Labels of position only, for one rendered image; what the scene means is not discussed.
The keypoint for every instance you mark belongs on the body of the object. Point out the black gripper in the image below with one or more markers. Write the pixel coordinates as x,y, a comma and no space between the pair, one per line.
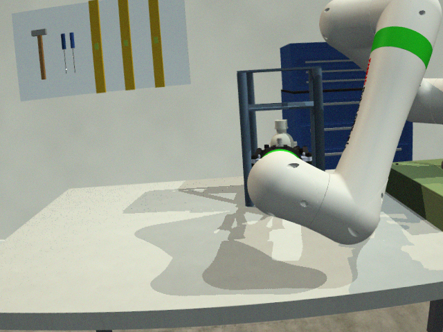
306,155

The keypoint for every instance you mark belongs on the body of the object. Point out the white plastic bottle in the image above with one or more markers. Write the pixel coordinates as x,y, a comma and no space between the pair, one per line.
281,128

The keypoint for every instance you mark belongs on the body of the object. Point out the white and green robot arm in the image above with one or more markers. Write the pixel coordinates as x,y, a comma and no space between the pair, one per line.
345,206

